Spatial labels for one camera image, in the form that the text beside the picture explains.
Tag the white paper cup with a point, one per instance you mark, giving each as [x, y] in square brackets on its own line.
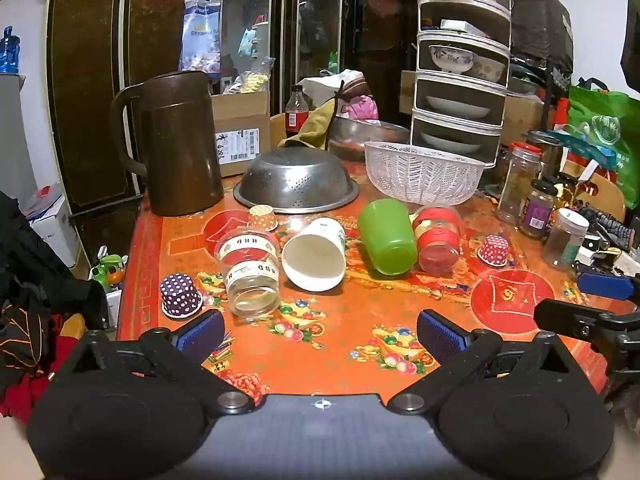
[320, 240]

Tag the pale patterned bowl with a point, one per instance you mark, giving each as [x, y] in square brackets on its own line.
[490, 67]

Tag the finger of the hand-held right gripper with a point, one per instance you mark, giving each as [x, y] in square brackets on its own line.
[567, 317]
[602, 285]

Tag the green shopping bag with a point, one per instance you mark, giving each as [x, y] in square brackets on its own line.
[607, 130]

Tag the green plastic cup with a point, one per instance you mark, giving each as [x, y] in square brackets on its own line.
[387, 237]

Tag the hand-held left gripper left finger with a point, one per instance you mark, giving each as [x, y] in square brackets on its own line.
[202, 334]

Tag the pink cloth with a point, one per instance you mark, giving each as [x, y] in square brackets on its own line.
[362, 107]

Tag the metal colander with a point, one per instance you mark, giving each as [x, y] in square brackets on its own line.
[295, 175]

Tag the plain cardboard box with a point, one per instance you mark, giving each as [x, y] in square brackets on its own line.
[522, 117]

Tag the metal basin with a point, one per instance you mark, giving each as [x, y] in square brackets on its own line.
[370, 135]

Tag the olive cloth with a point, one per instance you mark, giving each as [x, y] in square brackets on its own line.
[312, 127]

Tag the dark wooden wardrobe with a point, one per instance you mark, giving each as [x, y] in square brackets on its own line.
[150, 20]

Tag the brown plastic pitcher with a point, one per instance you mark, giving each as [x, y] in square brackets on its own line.
[180, 150]

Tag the cardboard box with label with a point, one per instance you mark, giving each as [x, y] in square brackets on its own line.
[245, 130]

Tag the yellow snack bag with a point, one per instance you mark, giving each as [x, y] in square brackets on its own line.
[250, 80]

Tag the blue patterned bowl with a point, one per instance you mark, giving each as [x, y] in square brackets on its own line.
[451, 59]

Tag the tiered dish rack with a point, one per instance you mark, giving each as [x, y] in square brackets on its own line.
[500, 110]

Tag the purple dotted paper cup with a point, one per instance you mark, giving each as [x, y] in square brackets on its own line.
[179, 296]

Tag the red labelled glass jar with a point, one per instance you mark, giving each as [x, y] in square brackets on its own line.
[437, 240]

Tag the cola bottle red cap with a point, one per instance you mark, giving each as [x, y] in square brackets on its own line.
[296, 112]

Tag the white plate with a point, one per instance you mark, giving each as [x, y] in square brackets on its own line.
[457, 106]
[450, 144]

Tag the dark clothes pile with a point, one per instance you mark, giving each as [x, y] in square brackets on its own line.
[30, 285]

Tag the black bag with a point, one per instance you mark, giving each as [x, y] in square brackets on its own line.
[540, 25]

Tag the clear jar white lid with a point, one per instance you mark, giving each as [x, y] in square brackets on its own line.
[565, 237]

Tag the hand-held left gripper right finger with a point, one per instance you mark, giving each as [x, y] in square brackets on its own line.
[442, 335]

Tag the orange dotted paper cup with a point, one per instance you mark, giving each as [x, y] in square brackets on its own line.
[262, 218]

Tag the white plastic basket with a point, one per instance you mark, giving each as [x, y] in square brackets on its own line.
[422, 175]

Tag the red dotted paper cup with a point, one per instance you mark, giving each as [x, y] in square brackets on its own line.
[494, 250]

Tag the tall jar red lid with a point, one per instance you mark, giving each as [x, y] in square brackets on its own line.
[519, 185]

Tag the blue water bottle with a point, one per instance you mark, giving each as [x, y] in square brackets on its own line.
[9, 50]

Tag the small jar purple label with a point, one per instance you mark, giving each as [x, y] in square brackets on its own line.
[537, 210]

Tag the green orange toy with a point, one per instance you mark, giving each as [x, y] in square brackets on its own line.
[111, 267]

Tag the red printed tablecloth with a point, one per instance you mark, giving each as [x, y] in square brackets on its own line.
[360, 320]

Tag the white carton box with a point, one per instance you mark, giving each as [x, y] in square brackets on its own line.
[55, 230]

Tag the blue white snack bag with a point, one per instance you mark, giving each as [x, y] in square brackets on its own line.
[200, 35]

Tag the white labelled glass jar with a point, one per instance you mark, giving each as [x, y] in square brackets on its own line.
[247, 246]
[252, 290]

